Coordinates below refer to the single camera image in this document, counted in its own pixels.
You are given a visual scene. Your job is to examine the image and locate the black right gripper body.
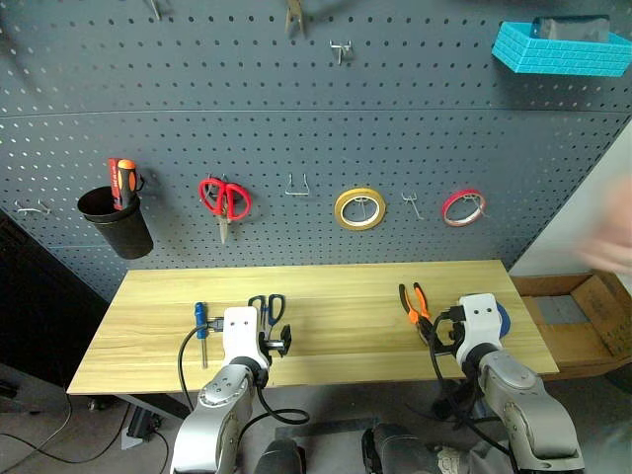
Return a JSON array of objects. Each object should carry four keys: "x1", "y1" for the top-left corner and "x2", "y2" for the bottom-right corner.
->
[{"x1": 446, "y1": 305, "x2": 468, "y2": 355}]

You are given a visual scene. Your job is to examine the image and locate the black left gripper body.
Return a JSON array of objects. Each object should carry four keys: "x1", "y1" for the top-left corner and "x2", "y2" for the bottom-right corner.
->
[{"x1": 258, "y1": 331, "x2": 278, "y2": 365}]

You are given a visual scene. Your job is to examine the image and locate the grey metal pegboard wall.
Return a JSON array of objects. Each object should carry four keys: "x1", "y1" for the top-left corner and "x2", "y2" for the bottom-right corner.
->
[{"x1": 0, "y1": 0, "x2": 632, "y2": 303}]

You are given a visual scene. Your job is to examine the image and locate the blurred person hand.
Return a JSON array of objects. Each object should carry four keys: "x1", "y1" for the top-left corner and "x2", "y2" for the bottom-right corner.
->
[{"x1": 574, "y1": 170, "x2": 632, "y2": 276}]

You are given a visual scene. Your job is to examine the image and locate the black blue scissors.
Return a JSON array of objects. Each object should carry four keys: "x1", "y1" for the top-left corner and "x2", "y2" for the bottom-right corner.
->
[{"x1": 247, "y1": 293, "x2": 286, "y2": 331}]

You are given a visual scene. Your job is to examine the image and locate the blue tape roll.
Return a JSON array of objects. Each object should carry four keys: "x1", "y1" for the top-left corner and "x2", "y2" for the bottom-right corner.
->
[{"x1": 495, "y1": 301, "x2": 514, "y2": 343}]

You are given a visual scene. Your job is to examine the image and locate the grey foam block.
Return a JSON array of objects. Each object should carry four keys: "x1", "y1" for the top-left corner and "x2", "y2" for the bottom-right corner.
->
[{"x1": 534, "y1": 294, "x2": 592, "y2": 326}]

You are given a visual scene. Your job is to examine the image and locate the dark rounded shape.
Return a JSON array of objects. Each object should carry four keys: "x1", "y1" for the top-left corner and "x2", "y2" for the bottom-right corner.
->
[
  {"x1": 258, "y1": 437, "x2": 308, "y2": 474},
  {"x1": 360, "y1": 423, "x2": 441, "y2": 474}
]

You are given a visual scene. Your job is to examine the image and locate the red tape roll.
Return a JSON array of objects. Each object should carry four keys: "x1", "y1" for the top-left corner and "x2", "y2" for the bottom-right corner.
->
[{"x1": 440, "y1": 187, "x2": 488, "y2": 228}]

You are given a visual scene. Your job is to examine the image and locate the brown cardboard box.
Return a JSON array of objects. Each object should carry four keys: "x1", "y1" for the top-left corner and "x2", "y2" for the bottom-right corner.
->
[{"x1": 511, "y1": 273, "x2": 632, "y2": 381}]

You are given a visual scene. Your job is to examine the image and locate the yellow tape roll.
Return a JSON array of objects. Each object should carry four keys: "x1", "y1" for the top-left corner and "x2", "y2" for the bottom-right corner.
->
[{"x1": 334, "y1": 187, "x2": 388, "y2": 232}]

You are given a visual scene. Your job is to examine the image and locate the power strip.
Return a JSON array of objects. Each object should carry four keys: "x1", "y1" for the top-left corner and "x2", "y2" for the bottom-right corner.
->
[{"x1": 120, "y1": 406, "x2": 165, "y2": 451}]

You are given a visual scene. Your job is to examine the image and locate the black cup holder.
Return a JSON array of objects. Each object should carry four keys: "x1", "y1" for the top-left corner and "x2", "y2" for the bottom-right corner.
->
[{"x1": 76, "y1": 185, "x2": 155, "y2": 261}]

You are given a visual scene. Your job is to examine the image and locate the dark cabinet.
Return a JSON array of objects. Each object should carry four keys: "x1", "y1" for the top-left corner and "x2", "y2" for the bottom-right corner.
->
[{"x1": 0, "y1": 209, "x2": 113, "y2": 392}]

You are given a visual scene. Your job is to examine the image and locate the blue brick-pattern basket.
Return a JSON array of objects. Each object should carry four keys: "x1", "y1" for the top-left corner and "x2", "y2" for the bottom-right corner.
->
[{"x1": 491, "y1": 20, "x2": 632, "y2": 78}]

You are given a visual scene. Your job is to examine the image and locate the hanging metal pliers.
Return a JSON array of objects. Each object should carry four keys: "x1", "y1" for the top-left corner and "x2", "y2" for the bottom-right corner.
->
[{"x1": 283, "y1": 0, "x2": 308, "y2": 39}]

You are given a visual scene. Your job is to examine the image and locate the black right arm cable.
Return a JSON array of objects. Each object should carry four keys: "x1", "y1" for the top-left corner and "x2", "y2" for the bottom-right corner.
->
[{"x1": 427, "y1": 315, "x2": 519, "y2": 470}]

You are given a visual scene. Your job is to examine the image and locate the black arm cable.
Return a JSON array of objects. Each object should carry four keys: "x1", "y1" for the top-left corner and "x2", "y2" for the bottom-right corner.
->
[
  {"x1": 178, "y1": 318, "x2": 311, "y2": 427},
  {"x1": 427, "y1": 315, "x2": 519, "y2": 470}
]

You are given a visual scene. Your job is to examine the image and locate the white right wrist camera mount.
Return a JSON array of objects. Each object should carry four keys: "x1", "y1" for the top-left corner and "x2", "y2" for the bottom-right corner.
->
[{"x1": 454, "y1": 292, "x2": 501, "y2": 362}]

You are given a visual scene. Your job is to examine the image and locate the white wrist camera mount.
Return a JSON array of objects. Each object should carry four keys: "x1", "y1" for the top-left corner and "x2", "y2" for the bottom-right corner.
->
[
  {"x1": 222, "y1": 305, "x2": 272, "y2": 369},
  {"x1": 454, "y1": 292, "x2": 501, "y2": 362}
]

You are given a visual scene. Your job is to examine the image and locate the orange handled pliers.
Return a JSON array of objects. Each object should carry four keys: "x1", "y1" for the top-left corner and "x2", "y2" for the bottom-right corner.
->
[{"x1": 398, "y1": 281, "x2": 435, "y2": 345}]

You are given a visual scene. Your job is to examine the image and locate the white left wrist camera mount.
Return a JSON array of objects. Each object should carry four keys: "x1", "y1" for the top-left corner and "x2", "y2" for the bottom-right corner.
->
[{"x1": 222, "y1": 305, "x2": 272, "y2": 369}]

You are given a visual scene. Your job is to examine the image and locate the blue handled screwdriver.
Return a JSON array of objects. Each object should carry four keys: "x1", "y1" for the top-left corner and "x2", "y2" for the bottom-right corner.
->
[{"x1": 194, "y1": 301, "x2": 211, "y2": 369}]

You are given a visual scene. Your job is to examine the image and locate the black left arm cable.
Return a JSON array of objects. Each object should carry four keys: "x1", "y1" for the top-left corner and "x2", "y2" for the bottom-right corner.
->
[{"x1": 178, "y1": 318, "x2": 311, "y2": 427}]

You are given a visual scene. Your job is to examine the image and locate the dark table frame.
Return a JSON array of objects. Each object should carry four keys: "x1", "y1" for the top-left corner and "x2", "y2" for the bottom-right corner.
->
[{"x1": 86, "y1": 393, "x2": 193, "y2": 422}]

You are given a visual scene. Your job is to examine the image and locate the red handled scissors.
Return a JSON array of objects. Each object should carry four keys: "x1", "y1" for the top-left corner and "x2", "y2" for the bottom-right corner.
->
[{"x1": 197, "y1": 177, "x2": 254, "y2": 245}]

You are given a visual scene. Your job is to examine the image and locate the orange black handled screwdriver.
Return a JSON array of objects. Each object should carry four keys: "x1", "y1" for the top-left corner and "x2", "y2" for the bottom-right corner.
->
[{"x1": 117, "y1": 158, "x2": 139, "y2": 209}]

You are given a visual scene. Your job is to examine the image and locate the black floor cable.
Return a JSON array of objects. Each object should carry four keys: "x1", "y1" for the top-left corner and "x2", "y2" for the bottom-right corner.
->
[{"x1": 0, "y1": 389, "x2": 172, "y2": 466}]

